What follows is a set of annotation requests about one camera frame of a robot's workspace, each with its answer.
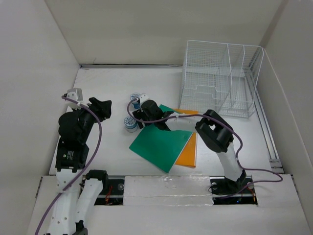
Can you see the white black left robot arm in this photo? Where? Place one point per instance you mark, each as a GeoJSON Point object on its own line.
{"type": "Point", "coordinates": [77, 191]}

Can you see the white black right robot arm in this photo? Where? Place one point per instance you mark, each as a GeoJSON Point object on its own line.
{"type": "Point", "coordinates": [214, 131]}

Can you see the white wire desk organizer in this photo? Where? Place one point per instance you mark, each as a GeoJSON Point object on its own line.
{"type": "Point", "coordinates": [220, 76]}

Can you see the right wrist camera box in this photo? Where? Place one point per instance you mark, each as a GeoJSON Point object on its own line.
{"type": "Point", "coordinates": [142, 98]}

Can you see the metal rail at back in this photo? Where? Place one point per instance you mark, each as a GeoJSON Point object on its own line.
{"type": "Point", "coordinates": [128, 66]}

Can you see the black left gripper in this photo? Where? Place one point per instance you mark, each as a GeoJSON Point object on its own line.
{"type": "Point", "coordinates": [101, 108]}

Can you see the blue pin jar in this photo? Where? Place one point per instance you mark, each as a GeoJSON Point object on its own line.
{"type": "Point", "coordinates": [135, 100]}
{"type": "Point", "coordinates": [130, 124]}

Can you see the green clip file folder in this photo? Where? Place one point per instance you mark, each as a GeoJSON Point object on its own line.
{"type": "Point", "coordinates": [161, 148]}

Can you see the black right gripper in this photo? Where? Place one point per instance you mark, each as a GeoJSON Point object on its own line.
{"type": "Point", "coordinates": [139, 114]}

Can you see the front mounting rail with wires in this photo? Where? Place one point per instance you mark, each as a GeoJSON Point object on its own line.
{"type": "Point", "coordinates": [192, 190]}

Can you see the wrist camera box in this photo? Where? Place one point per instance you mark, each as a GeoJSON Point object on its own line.
{"type": "Point", "coordinates": [76, 95]}
{"type": "Point", "coordinates": [142, 98]}

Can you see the orange file folder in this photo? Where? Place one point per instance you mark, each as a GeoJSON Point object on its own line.
{"type": "Point", "coordinates": [187, 157]}

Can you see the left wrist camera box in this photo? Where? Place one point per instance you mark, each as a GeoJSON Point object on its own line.
{"type": "Point", "coordinates": [76, 95]}

